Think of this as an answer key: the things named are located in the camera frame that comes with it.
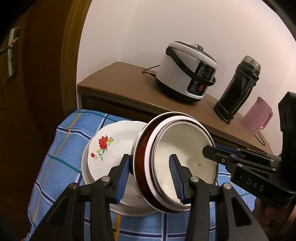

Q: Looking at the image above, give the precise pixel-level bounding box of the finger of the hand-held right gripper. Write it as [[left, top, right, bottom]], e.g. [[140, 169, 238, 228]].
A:
[[202, 145, 281, 173], [215, 144, 273, 158]]

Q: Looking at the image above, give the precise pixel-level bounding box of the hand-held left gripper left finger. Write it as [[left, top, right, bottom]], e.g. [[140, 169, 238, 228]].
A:
[[35, 153, 130, 241]]

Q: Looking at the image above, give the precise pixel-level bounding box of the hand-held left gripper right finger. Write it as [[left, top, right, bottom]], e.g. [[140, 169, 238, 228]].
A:
[[169, 154, 269, 241]]

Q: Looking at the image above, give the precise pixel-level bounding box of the stainless steel bowl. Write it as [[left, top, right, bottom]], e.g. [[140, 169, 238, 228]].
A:
[[131, 112, 219, 214]]

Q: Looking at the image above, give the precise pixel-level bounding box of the white enamel mug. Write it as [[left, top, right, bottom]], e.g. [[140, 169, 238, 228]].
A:
[[153, 120, 219, 203]]

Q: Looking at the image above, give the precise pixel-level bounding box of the grey round plate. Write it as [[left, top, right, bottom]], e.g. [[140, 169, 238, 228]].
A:
[[81, 144, 158, 217]]

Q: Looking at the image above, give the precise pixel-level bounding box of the pink plastic cup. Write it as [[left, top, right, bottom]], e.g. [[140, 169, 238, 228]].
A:
[[144, 115, 214, 204]]

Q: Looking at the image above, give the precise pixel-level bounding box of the red flower white plate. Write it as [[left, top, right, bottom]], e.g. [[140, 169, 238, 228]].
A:
[[87, 120, 158, 207]]

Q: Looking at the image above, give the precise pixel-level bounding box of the person's right hand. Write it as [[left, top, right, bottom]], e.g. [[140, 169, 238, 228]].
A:
[[254, 197, 296, 241]]

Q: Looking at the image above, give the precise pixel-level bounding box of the pink electric kettle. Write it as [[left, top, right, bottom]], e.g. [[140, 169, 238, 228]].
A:
[[240, 96, 273, 136]]

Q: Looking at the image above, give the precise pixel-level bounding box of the black thermos flask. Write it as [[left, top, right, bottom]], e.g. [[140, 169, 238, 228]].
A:
[[213, 55, 262, 125]]

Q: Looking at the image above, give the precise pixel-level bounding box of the blue plaid tablecloth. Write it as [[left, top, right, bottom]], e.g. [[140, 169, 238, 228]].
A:
[[27, 109, 257, 241]]

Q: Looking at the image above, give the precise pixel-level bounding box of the white black rice cooker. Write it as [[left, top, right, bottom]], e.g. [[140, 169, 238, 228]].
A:
[[155, 41, 218, 103]]

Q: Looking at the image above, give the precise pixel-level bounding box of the wooden cabinet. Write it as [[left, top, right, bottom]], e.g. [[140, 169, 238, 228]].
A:
[[77, 61, 281, 156]]

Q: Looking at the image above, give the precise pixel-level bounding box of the wooden door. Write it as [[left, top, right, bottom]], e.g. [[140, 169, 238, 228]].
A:
[[0, 19, 30, 241]]

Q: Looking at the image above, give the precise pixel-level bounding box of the black kettle cable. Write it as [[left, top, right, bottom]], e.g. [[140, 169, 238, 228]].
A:
[[255, 132, 266, 146]]

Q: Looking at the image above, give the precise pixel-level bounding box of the rice cooker power cable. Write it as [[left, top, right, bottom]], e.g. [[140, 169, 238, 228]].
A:
[[142, 65, 161, 77]]

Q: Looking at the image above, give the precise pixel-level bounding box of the wooden door frame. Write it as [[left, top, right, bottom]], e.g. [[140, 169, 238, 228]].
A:
[[23, 0, 93, 163]]

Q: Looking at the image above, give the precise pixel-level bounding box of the metal door handle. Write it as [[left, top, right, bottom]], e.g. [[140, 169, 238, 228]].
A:
[[0, 27, 21, 77]]

